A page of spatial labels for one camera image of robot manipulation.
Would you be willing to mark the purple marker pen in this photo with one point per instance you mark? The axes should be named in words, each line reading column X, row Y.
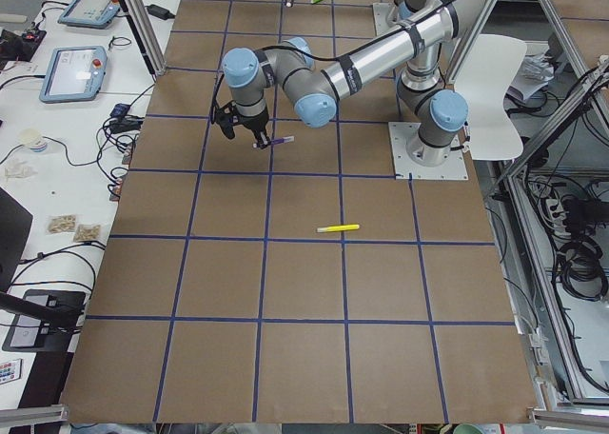
column 274, row 142

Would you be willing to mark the far teach pendant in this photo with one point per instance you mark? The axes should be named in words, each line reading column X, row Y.
column 94, row 14

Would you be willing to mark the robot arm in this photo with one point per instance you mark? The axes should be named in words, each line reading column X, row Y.
column 413, row 42

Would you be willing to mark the aluminium frame post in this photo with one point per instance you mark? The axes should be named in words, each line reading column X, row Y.
column 144, row 36

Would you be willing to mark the teach pendant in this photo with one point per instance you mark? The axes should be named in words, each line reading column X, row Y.
column 74, row 75
column 94, row 14

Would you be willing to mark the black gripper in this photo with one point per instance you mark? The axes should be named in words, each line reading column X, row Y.
column 254, row 123

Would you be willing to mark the near teach pendant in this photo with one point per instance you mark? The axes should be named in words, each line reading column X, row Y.
column 74, row 75

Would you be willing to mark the black power adapter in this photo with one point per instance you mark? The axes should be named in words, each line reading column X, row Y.
column 159, row 12

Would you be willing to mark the yellow marker pen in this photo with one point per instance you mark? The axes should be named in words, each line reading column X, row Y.
column 338, row 228

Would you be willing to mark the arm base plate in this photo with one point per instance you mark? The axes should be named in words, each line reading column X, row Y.
column 414, row 160
column 386, row 15

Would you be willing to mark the white plastic chair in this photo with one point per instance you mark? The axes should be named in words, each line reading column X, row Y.
column 483, row 81

